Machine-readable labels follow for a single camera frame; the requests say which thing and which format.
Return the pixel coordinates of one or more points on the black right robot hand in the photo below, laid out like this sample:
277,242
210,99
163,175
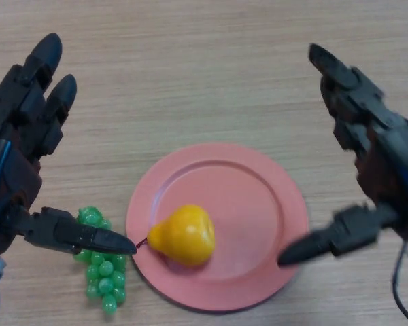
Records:
391,169

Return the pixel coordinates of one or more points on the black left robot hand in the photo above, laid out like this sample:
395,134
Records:
10,169

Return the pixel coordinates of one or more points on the yellow pear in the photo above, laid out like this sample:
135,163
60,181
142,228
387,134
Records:
187,236

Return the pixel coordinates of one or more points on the pink round plate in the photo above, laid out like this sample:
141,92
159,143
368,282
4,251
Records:
248,210

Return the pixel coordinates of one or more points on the green grape bunch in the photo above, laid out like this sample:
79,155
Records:
103,282

